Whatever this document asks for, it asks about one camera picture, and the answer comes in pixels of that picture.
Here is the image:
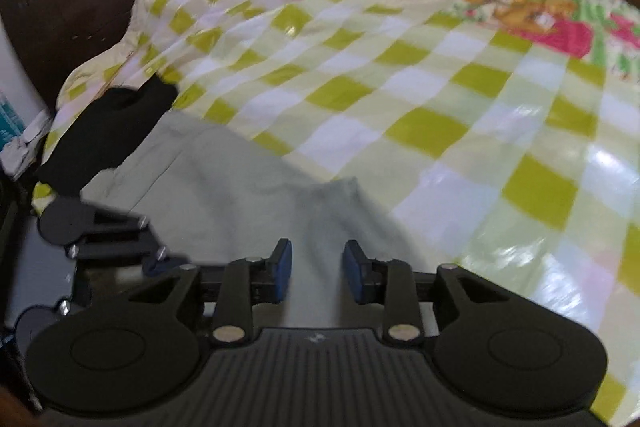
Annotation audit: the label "black cloth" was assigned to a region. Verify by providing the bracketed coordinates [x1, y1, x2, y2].
[35, 77, 180, 196]

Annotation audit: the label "grey-green pants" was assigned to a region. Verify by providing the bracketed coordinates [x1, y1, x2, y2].
[80, 111, 431, 333]

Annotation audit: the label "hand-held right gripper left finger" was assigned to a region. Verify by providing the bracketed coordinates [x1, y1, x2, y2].
[125, 238, 293, 348]

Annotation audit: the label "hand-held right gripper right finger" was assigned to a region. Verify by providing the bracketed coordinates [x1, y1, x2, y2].
[342, 239, 506, 348]

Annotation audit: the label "teal printed box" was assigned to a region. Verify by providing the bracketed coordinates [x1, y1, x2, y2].
[0, 89, 26, 152]

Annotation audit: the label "checkered printed bed blanket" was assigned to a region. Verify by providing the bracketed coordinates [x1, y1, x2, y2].
[31, 0, 640, 425]

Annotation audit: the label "white crumpled cloth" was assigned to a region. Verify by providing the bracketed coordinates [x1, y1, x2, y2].
[0, 112, 53, 180]

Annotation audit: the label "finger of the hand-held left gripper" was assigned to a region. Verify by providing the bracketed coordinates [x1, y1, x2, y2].
[67, 207, 191, 278]

